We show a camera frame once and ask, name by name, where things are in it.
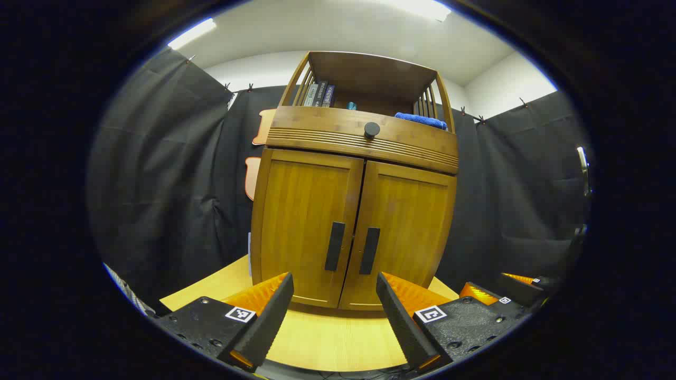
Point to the long ceiling light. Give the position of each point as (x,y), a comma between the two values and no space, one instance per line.
(191,34)
(422,8)

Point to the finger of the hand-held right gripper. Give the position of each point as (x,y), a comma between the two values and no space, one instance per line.
(523,287)
(515,306)

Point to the dark blue book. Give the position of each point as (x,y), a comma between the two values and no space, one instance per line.
(328,96)

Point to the black round drawer knob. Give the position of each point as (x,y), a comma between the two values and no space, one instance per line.
(372,130)

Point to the black book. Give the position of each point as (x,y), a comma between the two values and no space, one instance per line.
(320,95)

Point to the silver metal bar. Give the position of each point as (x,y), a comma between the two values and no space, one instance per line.
(583,169)

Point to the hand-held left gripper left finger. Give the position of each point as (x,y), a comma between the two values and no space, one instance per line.
(272,322)

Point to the wooden cabinet door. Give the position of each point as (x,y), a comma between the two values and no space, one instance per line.
(301,221)
(412,227)

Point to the wooden double-door shoe cabinet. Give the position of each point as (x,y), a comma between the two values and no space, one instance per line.
(369,74)

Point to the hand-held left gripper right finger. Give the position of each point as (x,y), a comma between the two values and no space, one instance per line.
(401,327)

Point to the blue folded towel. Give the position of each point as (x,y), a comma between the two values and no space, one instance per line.
(420,120)

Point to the black backdrop cloth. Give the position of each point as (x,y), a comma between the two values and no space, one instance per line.
(158,158)

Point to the wooden ribbed drawer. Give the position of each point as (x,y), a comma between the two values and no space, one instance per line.
(317,129)

